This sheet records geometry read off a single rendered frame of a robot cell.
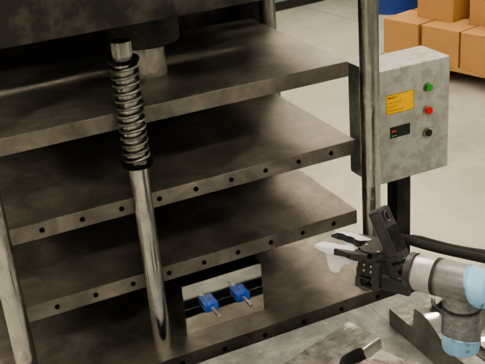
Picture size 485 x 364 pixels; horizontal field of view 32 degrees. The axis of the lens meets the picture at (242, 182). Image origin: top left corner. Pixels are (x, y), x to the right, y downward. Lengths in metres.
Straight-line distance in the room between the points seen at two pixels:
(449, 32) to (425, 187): 2.04
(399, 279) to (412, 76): 1.24
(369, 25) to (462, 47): 4.52
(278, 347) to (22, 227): 0.83
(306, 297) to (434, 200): 2.49
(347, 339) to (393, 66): 0.91
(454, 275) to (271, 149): 1.15
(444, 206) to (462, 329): 3.47
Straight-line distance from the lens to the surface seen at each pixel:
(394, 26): 7.46
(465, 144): 6.03
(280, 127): 2.85
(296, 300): 2.84
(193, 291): 2.65
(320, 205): 2.86
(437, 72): 2.91
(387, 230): 1.71
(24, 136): 2.34
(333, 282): 2.92
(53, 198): 2.53
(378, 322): 2.70
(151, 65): 2.63
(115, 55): 2.27
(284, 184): 3.02
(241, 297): 2.70
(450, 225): 4.95
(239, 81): 2.53
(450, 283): 1.66
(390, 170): 2.92
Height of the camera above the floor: 2.32
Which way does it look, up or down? 25 degrees down
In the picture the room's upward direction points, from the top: 5 degrees counter-clockwise
